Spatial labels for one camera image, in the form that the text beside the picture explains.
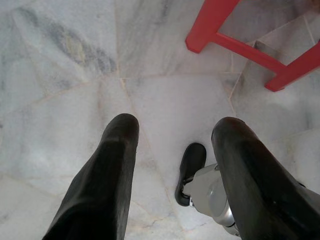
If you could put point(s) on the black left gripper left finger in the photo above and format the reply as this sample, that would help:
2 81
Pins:
105 180

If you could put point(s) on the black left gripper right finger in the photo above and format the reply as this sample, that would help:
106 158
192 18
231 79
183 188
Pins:
262 195

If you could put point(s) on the black robot left foot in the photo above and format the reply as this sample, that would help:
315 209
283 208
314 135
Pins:
192 157

